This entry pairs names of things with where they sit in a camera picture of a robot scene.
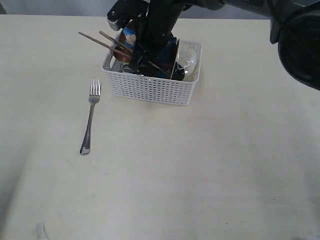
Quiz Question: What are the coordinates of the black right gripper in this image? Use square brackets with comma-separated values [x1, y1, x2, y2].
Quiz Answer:
[129, 17, 177, 74]

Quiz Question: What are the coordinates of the shiny steel cup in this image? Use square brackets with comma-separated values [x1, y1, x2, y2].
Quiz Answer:
[121, 64, 144, 76]

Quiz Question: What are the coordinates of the brown round plate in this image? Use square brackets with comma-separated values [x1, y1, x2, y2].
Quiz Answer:
[114, 20, 136, 62]

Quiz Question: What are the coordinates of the white perforated plastic basket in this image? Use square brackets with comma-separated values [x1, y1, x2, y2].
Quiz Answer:
[101, 40, 202, 106]

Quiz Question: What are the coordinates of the blue chips bag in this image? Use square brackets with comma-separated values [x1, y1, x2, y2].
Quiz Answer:
[122, 27, 177, 63]

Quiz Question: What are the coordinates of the white ceramic bowl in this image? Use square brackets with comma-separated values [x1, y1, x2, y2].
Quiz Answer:
[172, 39, 198, 82]

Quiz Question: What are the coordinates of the silver fork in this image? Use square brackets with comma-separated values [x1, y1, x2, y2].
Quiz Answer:
[79, 79, 101, 156]

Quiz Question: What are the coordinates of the dark red wooden spoon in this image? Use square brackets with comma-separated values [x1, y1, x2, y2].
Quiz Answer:
[171, 62, 185, 81]

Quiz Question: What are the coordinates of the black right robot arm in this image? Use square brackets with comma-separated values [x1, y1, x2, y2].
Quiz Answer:
[130, 0, 320, 90]

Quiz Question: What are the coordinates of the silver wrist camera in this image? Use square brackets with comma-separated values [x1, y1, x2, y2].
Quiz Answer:
[106, 0, 149, 31]

